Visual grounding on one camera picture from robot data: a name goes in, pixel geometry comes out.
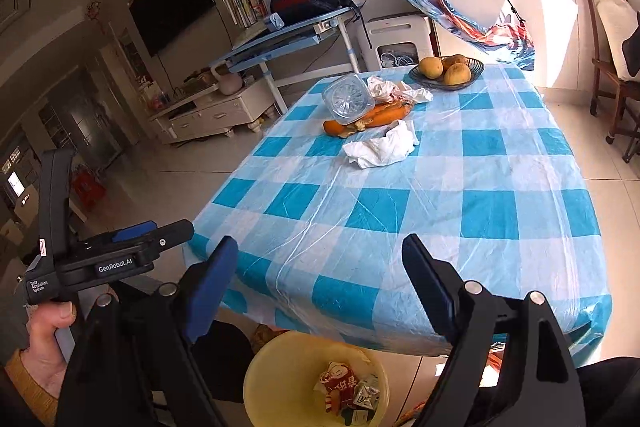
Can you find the printed white wrapper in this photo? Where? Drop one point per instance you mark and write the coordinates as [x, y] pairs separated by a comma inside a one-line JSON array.
[[395, 89]]

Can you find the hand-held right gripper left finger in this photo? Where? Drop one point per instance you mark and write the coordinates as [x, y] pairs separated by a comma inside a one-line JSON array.
[[210, 292]]

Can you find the wooden chair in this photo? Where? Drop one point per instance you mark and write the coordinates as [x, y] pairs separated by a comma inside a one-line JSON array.
[[607, 97]]

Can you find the cream television cabinet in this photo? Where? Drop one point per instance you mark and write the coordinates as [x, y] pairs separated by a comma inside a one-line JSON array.
[[215, 112]]

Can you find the person's left hand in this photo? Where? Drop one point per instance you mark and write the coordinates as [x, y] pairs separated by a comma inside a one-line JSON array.
[[45, 347]]

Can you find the person's left forearm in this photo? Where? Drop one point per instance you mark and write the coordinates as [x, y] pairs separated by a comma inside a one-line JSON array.
[[27, 387]]

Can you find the red plastic stool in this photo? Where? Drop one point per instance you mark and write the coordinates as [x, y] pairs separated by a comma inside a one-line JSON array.
[[89, 189]]

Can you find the long orange toy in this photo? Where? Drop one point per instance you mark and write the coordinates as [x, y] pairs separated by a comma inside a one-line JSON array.
[[380, 114]]

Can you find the row of books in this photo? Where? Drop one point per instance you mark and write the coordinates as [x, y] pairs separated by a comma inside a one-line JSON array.
[[245, 7]]

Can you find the blue checkered tablecloth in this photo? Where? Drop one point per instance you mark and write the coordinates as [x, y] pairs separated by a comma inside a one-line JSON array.
[[400, 217]]

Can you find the black jacket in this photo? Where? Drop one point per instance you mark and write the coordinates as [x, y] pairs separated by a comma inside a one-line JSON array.
[[632, 47]]

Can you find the clear plastic bottle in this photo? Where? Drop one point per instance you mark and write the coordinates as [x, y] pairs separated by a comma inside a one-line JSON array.
[[347, 99]]

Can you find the blue study desk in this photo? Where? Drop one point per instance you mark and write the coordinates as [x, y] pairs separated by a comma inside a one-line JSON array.
[[285, 42]]

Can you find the orange peel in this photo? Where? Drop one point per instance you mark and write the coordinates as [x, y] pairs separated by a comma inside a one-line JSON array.
[[352, 131]]

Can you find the cream display shelf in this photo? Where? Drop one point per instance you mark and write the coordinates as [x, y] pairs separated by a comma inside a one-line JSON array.
[[125, 67]]

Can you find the long white tissue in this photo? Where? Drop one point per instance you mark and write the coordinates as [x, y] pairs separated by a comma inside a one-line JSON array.
[[382, 147]]

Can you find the cream cushion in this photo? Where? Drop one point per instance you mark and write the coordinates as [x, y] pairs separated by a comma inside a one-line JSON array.
[[607, 22]]

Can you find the pink kettlebell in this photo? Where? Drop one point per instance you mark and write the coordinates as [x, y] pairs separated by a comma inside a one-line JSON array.
[[229, 82]]

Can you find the yellow mango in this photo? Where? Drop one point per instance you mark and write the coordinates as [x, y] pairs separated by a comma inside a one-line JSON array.
[[457, 74], [431, 67], [456, 59]]

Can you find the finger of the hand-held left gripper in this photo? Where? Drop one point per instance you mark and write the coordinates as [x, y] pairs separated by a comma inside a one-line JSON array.
[[170, 237], [132, 232]]

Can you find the yellow plastic bin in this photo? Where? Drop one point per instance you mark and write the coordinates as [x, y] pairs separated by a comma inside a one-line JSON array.
[[280, 367]]

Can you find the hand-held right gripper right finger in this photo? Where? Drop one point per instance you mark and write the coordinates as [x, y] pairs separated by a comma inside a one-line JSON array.
[[430, 287]]

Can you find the red snack bag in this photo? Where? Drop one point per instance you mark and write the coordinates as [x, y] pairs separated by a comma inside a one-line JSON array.
[[337, 387]]

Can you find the white air purifier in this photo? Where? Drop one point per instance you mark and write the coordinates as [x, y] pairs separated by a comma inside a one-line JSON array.
[[395, 32]]

